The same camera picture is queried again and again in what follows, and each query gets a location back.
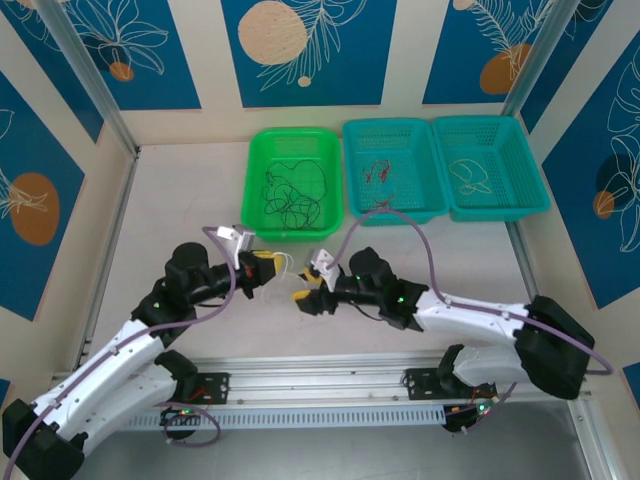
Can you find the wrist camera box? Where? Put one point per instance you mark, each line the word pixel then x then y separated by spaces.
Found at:
pixel 320 260
pixel 240 237

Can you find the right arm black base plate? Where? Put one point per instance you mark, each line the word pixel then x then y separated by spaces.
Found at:
pixel 420 385

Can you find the aluminium frame bar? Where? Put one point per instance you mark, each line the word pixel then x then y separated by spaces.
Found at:
pixel 595 440

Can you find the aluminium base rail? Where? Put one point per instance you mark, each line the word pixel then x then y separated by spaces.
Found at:
pixel 320 375

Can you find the teal plastic basket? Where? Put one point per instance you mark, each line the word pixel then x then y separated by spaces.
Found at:
pixel 510 150
pixel 410 150

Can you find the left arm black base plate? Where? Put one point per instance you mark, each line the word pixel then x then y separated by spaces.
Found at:
pixel 215 387

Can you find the green plastic basket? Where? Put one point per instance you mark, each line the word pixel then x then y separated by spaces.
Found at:
pixel 295 145

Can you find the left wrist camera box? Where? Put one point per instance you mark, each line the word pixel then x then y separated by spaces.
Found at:
pixel 240 237

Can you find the blue floral wall panel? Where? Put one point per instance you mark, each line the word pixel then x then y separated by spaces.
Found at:
pixel 45 45
pixel 350 50
pixel 150 50
pixel 30 150
pixel 460 50
pixel 600 225
pixel 590 30

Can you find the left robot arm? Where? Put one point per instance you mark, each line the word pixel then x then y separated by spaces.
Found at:
pixel 100 380

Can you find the aluminium corner post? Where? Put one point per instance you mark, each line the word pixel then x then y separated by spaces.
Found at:
pixel 535 50
pixel 90 75

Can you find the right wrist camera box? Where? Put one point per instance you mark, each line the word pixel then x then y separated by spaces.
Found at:
pixel 320 260

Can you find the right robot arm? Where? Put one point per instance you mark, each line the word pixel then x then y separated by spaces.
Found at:
pixel 475 312

